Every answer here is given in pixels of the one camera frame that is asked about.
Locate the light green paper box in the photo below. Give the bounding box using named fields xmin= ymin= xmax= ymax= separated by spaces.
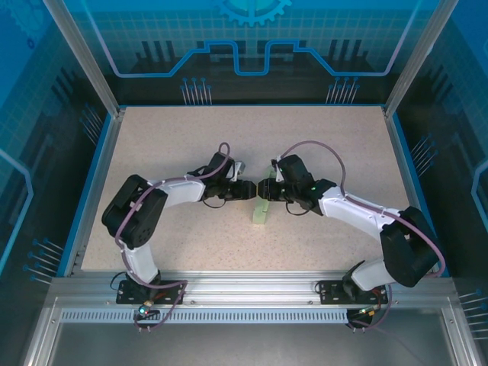
xmin=251 ymin=163 xmax=278 ymax=230

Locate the aluminium mounting rail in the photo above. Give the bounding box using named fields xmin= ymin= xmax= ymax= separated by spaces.
xmin=49 ymin=269 xmax=457 ymax=306

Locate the aluminium table side rail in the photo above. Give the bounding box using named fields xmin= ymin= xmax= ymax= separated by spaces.
xmin=56 ymin=107 xmax=127 ymax=278
xmin=382 ymin=106 xmax=453 ymax=278

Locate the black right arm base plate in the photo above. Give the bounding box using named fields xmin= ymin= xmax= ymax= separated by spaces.
xmin=317 ymin=280 xmax=393 ymax=306

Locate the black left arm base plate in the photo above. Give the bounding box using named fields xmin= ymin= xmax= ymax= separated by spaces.
xmin=116 ymin=278 xmax=188 ymax=306

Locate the slotted grey cable duct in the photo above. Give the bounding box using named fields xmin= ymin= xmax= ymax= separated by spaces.
xmin=59 ymin=307 xmax=352 ymax=326

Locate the brass cable connector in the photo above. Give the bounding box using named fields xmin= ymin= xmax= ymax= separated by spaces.
xmin=136 ymin=300 xmax=160 ymax=320
xmin=356 ymin=304 xmax=384 ymax=318

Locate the aluminium frame post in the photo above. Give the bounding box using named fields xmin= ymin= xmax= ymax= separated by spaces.
xmin=41 ymin=0 xmax=127 ymax=117
xmin=382 ymin=0 xmax=461 ymax=117

